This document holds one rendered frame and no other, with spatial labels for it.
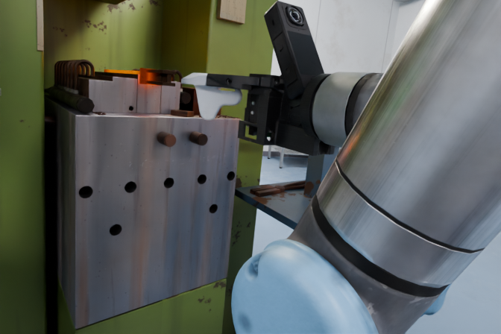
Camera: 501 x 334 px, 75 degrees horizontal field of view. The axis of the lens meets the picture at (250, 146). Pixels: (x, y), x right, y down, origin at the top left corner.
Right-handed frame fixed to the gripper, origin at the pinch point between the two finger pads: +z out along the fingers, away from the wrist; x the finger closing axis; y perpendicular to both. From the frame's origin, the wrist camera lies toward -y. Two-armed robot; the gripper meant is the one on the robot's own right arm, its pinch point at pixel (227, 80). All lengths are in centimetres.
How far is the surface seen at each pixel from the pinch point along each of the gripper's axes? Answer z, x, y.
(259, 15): 45, 40, -23
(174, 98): 30.6, 6.2, 4.6
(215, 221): 24.6, 16.4, 35.4
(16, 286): 45, -25, 52
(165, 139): 20.6, 0.0, 12.6
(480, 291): 3, 184, 100
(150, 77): 28.8, -0.7, 0.5
